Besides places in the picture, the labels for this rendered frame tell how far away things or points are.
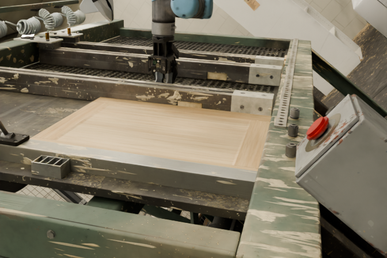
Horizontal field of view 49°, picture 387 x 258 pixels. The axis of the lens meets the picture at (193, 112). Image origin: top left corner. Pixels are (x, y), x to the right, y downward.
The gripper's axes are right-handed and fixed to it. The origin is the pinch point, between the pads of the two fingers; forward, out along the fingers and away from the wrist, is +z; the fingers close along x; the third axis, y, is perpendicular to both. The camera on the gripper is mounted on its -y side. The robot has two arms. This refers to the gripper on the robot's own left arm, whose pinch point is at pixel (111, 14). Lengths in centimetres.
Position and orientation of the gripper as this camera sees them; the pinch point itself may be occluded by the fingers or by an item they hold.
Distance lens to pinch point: 96.7
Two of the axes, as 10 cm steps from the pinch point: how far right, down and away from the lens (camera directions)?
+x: -3.2, 3.8, -8.7
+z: 4.2, 8.8, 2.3
